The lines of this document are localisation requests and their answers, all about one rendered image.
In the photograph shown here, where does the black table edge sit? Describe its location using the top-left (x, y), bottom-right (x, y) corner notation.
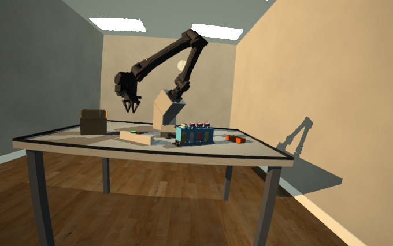
top-left (12, 120), bottom-right (294, 160)

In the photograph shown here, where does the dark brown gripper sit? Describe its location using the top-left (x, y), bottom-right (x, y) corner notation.
top-left (122, 95), bottom-right (142, 113)

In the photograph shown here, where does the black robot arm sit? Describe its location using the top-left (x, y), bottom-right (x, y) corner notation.
top-left (114, 29), bottom-right (208, 103)

